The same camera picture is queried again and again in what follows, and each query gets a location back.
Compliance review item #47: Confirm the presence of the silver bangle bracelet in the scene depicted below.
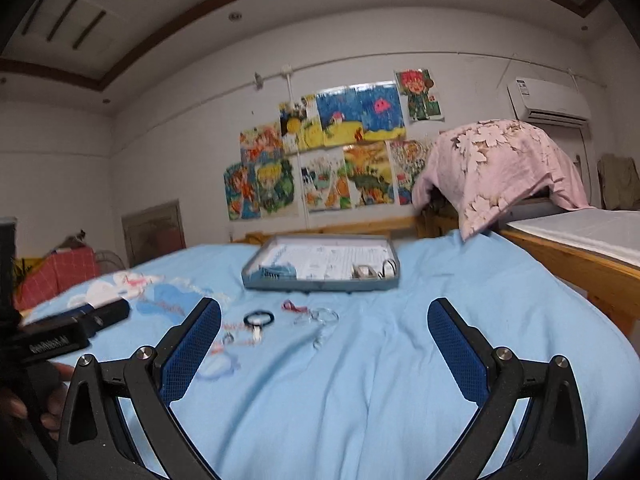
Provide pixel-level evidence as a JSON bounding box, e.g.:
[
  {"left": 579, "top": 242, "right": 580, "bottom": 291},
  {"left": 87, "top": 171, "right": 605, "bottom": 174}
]
[{"left": 309, "top": 306, "right": 341, "bottom": 326}]

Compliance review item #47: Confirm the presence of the colourful doodle drawing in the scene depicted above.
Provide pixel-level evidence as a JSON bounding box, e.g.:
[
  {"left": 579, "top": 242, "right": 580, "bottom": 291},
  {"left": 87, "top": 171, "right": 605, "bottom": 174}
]
[{"left": 388, "top": 140, "right": 430, "bottom": 206}]

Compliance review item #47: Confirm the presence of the orange haired girl drawing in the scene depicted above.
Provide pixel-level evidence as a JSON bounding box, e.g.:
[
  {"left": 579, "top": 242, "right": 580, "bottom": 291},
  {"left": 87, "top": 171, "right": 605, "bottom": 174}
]
[{"left": 224, "top": 162, "right": 260, "bottom": 221}]

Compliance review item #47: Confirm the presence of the pink floral cloth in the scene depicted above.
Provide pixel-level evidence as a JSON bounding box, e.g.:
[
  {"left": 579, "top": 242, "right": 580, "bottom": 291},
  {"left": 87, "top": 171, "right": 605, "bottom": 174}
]
[{"left": 412, "top": 119, "right": 591, "bottom": 240}]

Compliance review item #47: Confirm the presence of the silver key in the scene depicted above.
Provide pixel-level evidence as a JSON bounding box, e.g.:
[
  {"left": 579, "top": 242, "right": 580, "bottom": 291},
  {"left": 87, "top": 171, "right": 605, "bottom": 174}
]
[{"left": 250, "top": 325, "right": 262, "bottom": 346}]

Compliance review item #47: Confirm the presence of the grey blue box lid tray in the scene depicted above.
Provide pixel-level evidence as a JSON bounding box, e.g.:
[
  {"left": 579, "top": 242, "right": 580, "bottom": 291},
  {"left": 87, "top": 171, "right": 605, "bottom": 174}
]
[{"left": 241, "top": 234, "right": 400, "bottom": 292}]

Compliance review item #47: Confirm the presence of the blonde child drawing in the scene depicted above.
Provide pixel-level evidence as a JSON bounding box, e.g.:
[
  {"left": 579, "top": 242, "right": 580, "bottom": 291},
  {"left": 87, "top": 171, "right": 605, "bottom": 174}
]
[{"left": 255, "top": 158, "right": 298, "bottom": 218}]

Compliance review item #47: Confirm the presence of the red haired figure drawing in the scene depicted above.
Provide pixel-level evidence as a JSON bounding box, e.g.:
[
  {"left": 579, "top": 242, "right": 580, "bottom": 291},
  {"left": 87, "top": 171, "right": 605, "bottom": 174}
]
[{"left": 395, "top": 68, "right": 445, "bottom": 122}]

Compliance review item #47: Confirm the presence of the fish and drink drawing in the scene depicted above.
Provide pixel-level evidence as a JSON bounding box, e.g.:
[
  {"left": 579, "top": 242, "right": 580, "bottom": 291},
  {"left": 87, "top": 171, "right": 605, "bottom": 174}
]
[{"left": 300, "top": 148, "right": 352, "bottom": 214}]

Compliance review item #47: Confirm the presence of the mermaid drawing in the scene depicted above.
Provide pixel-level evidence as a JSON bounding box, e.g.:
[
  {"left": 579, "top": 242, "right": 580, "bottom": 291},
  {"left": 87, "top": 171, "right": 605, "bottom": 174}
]
[{"left": 240, "top": 122, "right": 284, "bottom": 165}]

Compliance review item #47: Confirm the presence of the black hair tie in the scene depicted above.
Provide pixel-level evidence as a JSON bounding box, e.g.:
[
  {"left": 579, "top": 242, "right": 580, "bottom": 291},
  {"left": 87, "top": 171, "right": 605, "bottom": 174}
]
[{"left": 242, "top": 310, "right": 277, "bottom": 328}]

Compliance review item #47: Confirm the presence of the white mattress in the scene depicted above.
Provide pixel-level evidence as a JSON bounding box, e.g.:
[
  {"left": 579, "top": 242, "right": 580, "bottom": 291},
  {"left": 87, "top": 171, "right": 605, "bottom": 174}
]
[{"left": 508, "top": 209, "right": 640, "bottom": 266}]

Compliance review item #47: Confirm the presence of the wooden bed frame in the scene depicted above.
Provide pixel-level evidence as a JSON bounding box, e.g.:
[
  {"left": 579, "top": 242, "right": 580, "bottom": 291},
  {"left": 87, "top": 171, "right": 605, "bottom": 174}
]
[{"left": 232, "top": 213, "right": 640, "bottom": 338}]

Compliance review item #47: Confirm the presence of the left hand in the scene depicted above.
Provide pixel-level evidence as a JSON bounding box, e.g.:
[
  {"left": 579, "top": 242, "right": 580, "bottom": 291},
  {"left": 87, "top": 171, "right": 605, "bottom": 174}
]
[{"left": 1, "top": 362, "right": 75, "bottom": 441}]

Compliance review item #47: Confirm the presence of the blue grey hair clip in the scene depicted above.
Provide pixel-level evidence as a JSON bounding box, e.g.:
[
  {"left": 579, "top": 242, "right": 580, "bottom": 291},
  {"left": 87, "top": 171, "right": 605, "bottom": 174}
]
[{"left": 248, "top": 263, "right": 297, "bottom": 281}]

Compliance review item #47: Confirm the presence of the moon and stars drawing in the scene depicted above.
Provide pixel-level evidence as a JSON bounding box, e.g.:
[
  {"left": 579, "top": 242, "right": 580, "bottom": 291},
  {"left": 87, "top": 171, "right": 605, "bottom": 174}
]
[{"left": 279, "top": 94, "right": 323, "bottom": 155}]

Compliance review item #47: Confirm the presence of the small wall hatch door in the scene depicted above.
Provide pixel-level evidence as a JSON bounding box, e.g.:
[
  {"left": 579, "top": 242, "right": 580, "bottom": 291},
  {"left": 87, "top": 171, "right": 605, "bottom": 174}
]
[{"left": 122, "top": 200, "right": 186, "bottom": 266}]

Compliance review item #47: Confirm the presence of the white wall air conditioner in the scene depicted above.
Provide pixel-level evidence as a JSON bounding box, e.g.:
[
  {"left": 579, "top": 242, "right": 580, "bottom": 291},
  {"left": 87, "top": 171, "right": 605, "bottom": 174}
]
[{"left": 506, "top": 77, "right": 591, "bottom": 127}]

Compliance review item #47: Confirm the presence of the blue sea drawing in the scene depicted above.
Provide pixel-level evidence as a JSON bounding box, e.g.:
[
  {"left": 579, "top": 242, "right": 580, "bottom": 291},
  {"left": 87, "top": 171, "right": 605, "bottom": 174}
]
[{"left": 314, "top": 81, "right": 407, "bottom": 148}]

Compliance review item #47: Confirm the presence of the dinosaur landscape drawing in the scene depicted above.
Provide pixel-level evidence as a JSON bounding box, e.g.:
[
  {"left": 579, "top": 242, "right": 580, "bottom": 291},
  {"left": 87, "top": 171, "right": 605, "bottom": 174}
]
[{"left": 343, "top": 142, "right": 394, "bottom": 208}]

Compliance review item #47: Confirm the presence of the white wall cable conduit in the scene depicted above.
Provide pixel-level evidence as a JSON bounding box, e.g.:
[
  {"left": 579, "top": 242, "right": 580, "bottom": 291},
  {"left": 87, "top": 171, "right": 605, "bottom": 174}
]
[{"left": 249, "top": 49, "right": 601, "bottom": 111}]

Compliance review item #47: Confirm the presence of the red checked cloth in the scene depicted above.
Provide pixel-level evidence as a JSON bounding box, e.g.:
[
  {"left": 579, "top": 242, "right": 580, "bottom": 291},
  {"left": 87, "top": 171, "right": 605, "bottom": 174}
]
[{"left": 14, "top": 247, "right": 99, "bottom": 311}]

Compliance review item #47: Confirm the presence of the light blue printed bedsheet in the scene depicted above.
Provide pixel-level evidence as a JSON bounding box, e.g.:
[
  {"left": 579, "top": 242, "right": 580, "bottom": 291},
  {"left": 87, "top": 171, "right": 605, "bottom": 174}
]
[{"left": 32, "top": 234, "right": 639, "bottom": 479}]

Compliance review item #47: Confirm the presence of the ceiling air vent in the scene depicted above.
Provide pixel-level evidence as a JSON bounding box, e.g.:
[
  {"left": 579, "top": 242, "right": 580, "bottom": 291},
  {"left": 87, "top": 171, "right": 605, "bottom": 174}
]
[{"left": 12, "top": 0, "right": 128, "bottom": 56}]

